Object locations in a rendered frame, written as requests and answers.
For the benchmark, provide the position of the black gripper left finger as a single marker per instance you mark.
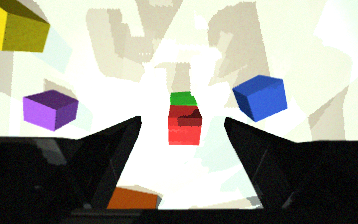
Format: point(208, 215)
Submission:
point(92, 164)

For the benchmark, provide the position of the purple block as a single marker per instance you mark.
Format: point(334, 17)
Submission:
point(49, 109)

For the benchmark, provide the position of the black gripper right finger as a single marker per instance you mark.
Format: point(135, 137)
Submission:
point(278, 168)

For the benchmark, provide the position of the blue cube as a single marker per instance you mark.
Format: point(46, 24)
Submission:
point(261, 97)

